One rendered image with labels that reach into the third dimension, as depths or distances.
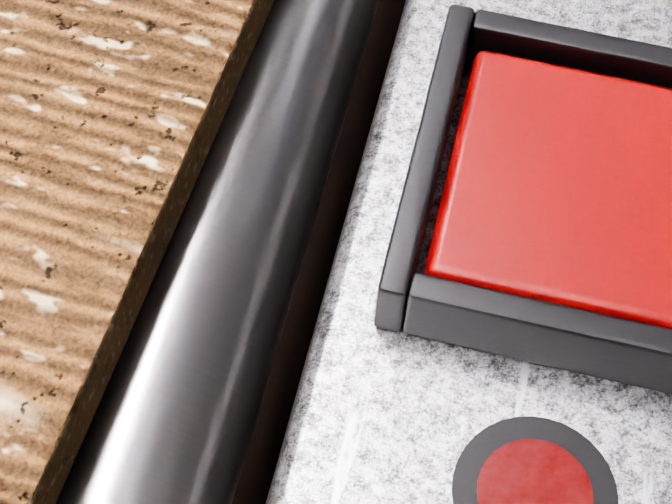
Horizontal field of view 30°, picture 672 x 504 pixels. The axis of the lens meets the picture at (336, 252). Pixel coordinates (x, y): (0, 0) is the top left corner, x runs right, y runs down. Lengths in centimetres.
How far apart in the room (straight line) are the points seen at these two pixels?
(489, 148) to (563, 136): 2
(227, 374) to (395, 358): 3
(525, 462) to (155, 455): 7
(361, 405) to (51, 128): 8
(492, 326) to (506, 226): 2
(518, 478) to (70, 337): 9
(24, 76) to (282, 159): 6
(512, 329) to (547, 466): 3
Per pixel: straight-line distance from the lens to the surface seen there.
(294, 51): 29
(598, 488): 25
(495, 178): 26
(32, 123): 26
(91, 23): 28
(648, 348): 25
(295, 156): 28
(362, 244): 27
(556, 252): 26
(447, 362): 26
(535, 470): 25
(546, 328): 24
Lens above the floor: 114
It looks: 59 degrees down
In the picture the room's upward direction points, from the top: 4 degrees clockwise
